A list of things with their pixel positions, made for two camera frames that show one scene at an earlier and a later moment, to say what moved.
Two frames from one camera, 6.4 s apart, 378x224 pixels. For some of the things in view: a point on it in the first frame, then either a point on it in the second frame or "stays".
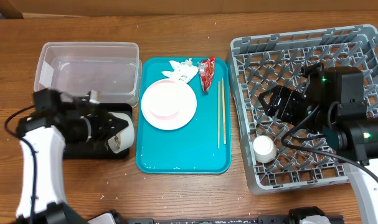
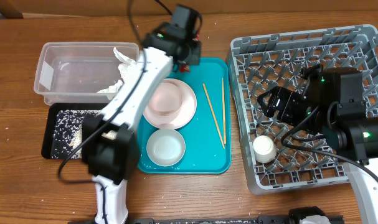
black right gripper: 292,104 stays
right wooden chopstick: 225,138 stays
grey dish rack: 258,62 stays
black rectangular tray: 98,149 to 48,143
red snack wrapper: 207,69 to 184,68
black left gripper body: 87,129 to 193,56
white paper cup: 265,150 stays
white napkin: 184,71 to 126,68
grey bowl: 124,138 to 165,147
